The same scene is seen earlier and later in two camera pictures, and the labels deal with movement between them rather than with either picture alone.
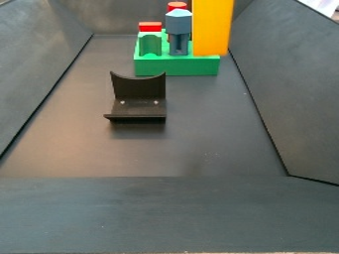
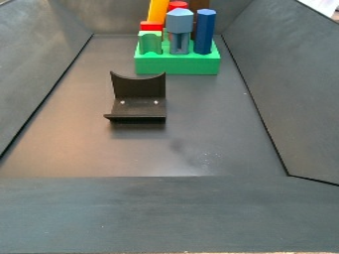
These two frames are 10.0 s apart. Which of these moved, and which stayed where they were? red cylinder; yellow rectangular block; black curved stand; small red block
Moved: yellow rectangular block
Stayed: red cylinder; small red block; black curved stand
